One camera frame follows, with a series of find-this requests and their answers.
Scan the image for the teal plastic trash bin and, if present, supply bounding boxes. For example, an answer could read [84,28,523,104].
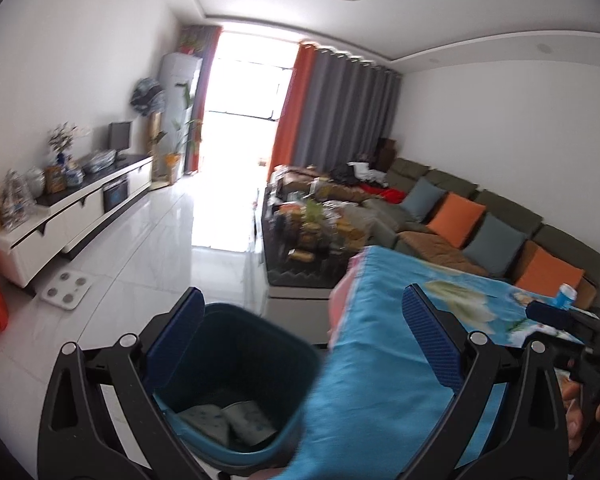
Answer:
[150,302,327,467]

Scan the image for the red cloth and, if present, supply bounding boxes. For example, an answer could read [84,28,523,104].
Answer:
[357,184,406,206]

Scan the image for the blue floral tablecloth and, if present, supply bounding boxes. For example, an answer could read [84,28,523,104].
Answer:
[290,245,600,480]

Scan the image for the orange cushion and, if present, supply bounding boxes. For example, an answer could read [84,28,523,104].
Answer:
[512,248,586,301]
[426,193,487,249]

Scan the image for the wide orange and grey curtain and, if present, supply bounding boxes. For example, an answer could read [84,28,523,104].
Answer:
[267,40,403,181]

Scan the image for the grey-blue cushion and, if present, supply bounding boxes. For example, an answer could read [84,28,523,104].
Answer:
[401,178,443,223]
[462,213,528,275]

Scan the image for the black monitor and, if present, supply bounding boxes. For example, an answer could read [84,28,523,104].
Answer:
[107,121,133,161]

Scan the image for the black clothes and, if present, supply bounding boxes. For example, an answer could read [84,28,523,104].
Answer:
[330,161,373,186]

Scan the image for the brown cardboard boxes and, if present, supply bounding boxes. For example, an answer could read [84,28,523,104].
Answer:
[377,137,401,171]

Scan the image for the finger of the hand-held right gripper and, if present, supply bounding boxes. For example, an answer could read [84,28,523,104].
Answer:
[525,300,582,332]

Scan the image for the grey-green paper scrap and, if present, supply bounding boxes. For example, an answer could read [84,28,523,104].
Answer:
[177,402,231,448]
[225,400,279,448]

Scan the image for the tall leafy potted plant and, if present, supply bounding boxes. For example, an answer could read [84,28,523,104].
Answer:
[172,80,203,181]

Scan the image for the dark glass coffee table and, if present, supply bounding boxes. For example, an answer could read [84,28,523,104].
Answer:
[257,180,381,301]

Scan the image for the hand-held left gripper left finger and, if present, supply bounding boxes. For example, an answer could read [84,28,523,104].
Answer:
[37,287,206,480]

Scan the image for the white and black TV cabinet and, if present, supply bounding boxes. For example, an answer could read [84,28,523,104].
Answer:
[0,152,156,291]

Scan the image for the white standing air conditioner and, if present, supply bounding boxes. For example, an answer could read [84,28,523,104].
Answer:
[157,51,203,181]

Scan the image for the olive green sofa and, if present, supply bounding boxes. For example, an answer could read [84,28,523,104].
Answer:
[267,157,600,311]

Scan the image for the blue paper cup white lid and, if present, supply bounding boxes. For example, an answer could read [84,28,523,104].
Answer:
[555,283,578,309]

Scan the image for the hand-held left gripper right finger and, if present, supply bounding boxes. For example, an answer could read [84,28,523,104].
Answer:
[401,283,571,480]

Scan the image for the flower vase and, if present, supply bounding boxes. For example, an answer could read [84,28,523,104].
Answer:
[47,122,78,181]

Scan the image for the small potted plant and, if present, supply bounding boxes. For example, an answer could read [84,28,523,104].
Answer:
[179,30,206,56]

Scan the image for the wrapped gift basket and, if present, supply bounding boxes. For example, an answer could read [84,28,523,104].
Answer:
[0,169,38,231]

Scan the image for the fan with blue cover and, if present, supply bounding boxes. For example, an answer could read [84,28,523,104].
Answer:
[130,76,166,118]

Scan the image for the clear plastic bag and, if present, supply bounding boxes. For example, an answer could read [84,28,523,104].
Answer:
[80,151,117,173]

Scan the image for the white bathroom scale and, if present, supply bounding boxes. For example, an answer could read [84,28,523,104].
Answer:
[40,271,88,305]

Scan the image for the bright balcony window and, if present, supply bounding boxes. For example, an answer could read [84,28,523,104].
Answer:
[200,30,301,181]

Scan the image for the person's right hand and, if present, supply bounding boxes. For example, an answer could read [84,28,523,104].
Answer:
[560,380,600,461]

